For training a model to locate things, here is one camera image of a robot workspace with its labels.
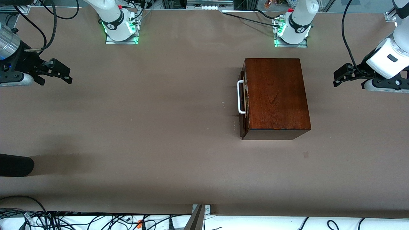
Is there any dark brown wooden cabinet box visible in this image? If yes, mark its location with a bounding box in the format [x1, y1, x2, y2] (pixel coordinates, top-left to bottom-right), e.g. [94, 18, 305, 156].
[240, 58, 312, 141]

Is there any black rounded object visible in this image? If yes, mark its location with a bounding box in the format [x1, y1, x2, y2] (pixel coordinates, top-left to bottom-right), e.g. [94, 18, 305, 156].
[0, 154, 35, 177]

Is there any grey power strip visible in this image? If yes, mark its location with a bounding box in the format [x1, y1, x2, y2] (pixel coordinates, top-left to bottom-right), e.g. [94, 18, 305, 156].
[187, 0, 234, 11]

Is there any dark metal bar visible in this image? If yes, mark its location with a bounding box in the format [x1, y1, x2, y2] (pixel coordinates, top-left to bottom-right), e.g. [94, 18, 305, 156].
[184, 204, 205, 230]

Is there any thin black cable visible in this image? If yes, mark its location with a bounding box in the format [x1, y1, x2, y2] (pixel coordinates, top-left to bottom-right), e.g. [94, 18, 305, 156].
[13, 5, 48, 55]

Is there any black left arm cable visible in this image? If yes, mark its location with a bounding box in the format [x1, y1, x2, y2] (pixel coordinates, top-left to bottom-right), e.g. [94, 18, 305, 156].
[341, 0, 366, 77]

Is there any aluminium frame profile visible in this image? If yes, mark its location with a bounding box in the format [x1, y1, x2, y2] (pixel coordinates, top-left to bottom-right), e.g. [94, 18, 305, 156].
[384, 3, 400, 22]

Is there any thick black cable metal plug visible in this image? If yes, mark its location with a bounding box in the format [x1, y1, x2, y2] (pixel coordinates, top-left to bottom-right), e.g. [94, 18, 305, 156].
[25, 0, 57, 52]

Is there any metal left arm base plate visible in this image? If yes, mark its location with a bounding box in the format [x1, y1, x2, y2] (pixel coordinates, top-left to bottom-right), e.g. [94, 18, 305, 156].
[274, 18, 308, 48]

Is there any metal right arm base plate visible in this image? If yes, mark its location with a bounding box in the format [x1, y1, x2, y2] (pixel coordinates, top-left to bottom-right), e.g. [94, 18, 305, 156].
[105, 19, 139, 45]

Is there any black looped cable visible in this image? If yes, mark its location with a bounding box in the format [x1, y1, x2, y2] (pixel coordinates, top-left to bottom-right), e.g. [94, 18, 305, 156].
[38, 0, 80, 19]

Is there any short black cable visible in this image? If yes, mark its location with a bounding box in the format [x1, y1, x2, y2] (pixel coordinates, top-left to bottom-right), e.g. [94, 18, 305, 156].
[254, 9, 286, 19]

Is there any long black cable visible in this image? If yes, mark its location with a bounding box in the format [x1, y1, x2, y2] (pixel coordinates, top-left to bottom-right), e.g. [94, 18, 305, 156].
[221, 11, 282, 26]

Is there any black arched cable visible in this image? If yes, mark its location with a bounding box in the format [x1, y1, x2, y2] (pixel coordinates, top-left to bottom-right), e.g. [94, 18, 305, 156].
[0, 195, 48, 214]

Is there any silver metal bracket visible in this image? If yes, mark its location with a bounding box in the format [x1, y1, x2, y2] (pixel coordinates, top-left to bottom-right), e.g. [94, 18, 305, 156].
[192, 204, 211, 215]

